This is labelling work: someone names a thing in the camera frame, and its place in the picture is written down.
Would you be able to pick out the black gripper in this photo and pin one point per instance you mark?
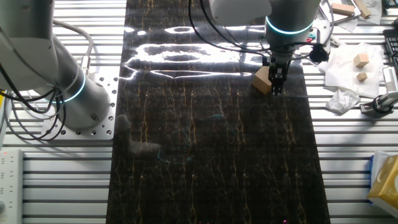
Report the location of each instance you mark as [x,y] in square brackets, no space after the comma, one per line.
[280,63]

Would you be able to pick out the small wooden block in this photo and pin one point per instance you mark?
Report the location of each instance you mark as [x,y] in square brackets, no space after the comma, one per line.
[261,81]

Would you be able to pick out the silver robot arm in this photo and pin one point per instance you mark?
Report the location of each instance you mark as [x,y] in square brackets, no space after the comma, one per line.
[77,102]

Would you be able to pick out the rectangular wooden block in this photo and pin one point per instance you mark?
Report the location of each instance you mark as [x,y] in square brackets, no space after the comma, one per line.
[342,8]

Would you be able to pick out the long wooden stick block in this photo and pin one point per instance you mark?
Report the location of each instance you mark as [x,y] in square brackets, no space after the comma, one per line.
[363,8]

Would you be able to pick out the teal clothespin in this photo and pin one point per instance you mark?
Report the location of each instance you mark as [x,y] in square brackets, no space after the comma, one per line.
[311,35]

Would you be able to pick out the white tissue paper sheets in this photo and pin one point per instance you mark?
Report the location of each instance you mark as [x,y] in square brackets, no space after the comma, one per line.
[342,71]

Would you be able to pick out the crumpled white tissue ball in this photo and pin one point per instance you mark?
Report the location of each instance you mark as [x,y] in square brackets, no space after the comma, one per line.
[342,101]

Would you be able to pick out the grey clothespin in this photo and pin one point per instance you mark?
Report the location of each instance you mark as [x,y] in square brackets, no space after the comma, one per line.
[335,41]

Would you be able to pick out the tiny wooden cube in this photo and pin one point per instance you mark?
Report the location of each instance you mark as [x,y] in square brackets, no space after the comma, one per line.
[362,76]

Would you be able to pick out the black marble pattern mat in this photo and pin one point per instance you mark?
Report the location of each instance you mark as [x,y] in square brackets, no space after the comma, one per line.
[217,149]

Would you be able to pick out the metal tray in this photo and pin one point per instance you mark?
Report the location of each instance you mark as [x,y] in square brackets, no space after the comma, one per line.
[339,18]

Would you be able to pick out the white paper sheet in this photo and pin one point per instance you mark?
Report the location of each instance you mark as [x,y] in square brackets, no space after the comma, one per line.
[374,11]

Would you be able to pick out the gold tissue pack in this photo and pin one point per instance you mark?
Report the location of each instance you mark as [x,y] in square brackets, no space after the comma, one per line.
[387,183]

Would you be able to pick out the white power strip with red light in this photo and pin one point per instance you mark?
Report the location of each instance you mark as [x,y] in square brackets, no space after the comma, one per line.
[11,186]

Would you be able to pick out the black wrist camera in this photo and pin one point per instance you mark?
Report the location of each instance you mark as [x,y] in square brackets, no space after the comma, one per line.
[318,53]

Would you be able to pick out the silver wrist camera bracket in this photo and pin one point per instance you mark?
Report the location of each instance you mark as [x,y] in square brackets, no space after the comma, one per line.
[323,32]

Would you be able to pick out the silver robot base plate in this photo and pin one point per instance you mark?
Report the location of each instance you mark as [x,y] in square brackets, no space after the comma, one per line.
[105,124]

